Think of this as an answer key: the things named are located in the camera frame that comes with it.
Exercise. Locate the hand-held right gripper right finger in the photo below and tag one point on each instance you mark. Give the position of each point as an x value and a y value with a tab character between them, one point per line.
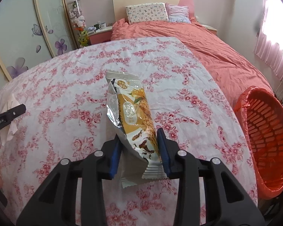
162	153

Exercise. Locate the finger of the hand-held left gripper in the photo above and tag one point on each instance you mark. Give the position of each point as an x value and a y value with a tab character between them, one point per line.
7	117

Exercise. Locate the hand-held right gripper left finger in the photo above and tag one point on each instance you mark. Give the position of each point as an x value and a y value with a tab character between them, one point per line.
114	162

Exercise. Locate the white cloth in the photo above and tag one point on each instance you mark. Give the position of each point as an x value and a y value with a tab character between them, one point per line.
11	131

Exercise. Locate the yellow snack packet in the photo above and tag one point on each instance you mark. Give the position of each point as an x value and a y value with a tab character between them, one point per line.
134	113

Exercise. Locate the orange plastic basket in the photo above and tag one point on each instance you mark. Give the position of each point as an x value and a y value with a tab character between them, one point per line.
266	134

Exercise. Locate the pink floral tablecloth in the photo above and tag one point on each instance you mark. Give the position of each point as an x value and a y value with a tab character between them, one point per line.
179	87

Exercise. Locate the wardrobe with flower decals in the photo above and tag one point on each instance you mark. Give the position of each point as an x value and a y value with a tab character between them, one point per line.
26	28

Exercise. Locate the green plush toy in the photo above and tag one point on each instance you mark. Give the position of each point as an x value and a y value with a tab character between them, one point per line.
83	38

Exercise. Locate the bed with orange duvet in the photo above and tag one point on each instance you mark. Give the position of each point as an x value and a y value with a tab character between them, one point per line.
214	51

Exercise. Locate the hanging plush toy holder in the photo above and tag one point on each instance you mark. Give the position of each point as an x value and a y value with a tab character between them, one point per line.
76	16

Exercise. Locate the pink white nightstand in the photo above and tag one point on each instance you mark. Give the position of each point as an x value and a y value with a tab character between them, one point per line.
100	36

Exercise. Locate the white mug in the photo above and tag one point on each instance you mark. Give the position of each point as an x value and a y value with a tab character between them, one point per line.
102	25

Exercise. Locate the small beige nightstand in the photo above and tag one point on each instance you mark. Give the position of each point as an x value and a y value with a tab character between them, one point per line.
208	28

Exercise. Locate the floral print pillow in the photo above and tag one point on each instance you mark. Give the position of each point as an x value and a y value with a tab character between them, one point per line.
147	13

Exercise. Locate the pink striped pillow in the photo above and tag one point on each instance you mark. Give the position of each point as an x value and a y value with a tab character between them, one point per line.
178	13

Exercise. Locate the pink curtain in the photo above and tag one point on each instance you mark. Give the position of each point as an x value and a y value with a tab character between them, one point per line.
273	40

